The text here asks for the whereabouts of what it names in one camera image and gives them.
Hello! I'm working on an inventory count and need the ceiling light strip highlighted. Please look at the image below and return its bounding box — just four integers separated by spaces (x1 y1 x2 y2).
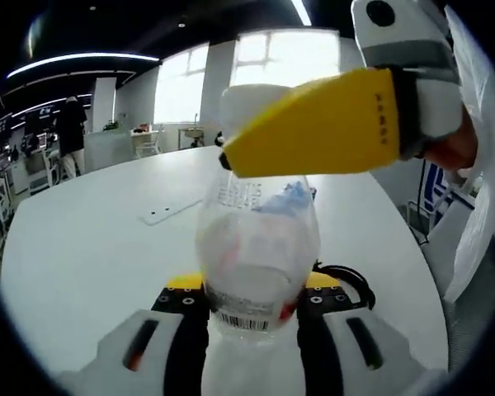
6 52 162 79

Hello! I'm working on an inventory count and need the white office chair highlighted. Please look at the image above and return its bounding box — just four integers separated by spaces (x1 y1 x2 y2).
138 125 166 160

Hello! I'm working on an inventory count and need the small blue white packet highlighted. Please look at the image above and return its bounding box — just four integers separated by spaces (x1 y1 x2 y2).
266 181 313 215

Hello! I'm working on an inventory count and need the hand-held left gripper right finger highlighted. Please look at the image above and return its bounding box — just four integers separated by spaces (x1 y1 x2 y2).
295 271 445 396

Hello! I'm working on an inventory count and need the metal cart by window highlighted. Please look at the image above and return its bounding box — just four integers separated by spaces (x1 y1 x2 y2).
177 115 207 150

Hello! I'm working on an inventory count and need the white cabinet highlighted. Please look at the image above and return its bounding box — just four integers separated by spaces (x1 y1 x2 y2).
84 130 135 174

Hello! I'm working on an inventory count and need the person's right hand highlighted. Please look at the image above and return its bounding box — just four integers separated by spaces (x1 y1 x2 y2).
422 119 479 170

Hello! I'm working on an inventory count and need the white power strip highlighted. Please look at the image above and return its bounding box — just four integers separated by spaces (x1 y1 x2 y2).
138 196 205 227

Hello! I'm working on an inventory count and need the narrow window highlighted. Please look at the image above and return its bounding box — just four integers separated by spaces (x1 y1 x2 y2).
154 43 210 125

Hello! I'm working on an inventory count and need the white round table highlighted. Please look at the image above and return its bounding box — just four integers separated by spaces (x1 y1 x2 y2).
0 144 449 384

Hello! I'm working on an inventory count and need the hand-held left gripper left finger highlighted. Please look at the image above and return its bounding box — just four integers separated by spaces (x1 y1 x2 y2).
57 271 210 396

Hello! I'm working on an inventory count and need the clear plastic bottle red label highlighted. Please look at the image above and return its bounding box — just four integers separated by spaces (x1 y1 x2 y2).
195 171 322 396

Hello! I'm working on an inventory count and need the wide window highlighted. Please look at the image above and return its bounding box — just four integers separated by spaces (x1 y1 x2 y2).
233 28 342 90

